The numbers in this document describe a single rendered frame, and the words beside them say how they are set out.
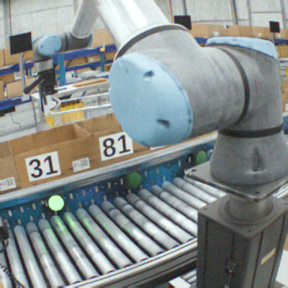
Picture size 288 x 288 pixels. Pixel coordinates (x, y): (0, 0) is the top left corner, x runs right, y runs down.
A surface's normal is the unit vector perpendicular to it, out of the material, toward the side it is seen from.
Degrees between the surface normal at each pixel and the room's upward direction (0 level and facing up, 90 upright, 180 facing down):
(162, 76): 55
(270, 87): 87
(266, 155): 67
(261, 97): 103
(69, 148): 90
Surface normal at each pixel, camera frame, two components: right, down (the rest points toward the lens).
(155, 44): -0.16, -0.25
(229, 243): -0.84, 0.26
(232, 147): -0.70, -0.06
